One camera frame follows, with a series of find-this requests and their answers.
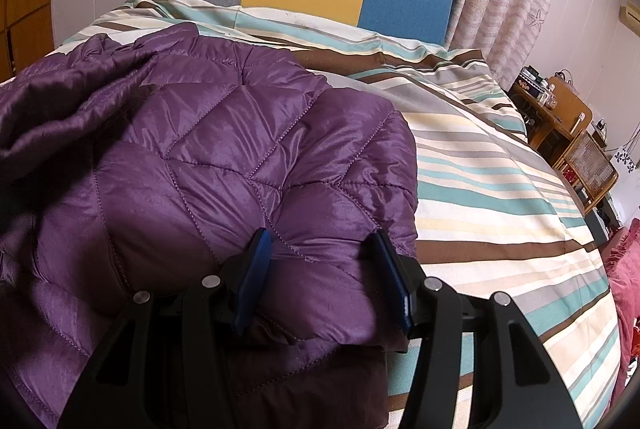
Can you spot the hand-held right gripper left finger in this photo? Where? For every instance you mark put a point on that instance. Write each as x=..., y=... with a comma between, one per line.
x=252, y=276

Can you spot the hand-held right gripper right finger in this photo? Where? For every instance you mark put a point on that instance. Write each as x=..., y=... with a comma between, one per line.
x=395, y=281

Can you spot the purple quilted jacket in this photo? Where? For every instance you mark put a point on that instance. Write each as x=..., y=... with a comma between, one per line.
x=225, y=149

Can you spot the striped bed cover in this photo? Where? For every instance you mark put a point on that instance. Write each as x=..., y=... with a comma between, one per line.
x=500, y=219

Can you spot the wooden desk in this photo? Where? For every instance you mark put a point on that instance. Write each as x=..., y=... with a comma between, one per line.
x=542, y=129

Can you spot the wooden rattan rack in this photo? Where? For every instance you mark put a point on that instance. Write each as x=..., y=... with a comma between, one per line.
x=592, y=166

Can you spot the pink red cloth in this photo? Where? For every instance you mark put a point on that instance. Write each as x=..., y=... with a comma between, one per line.
x=625, y=279

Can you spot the wooden board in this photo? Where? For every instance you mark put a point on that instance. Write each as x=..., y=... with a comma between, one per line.
x=570, y=106

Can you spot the wooden wardrobe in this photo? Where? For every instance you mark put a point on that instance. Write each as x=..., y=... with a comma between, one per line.
x=27, y=9

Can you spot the wall air conditioner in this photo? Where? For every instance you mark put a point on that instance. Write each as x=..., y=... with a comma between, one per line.
x=631, y=19

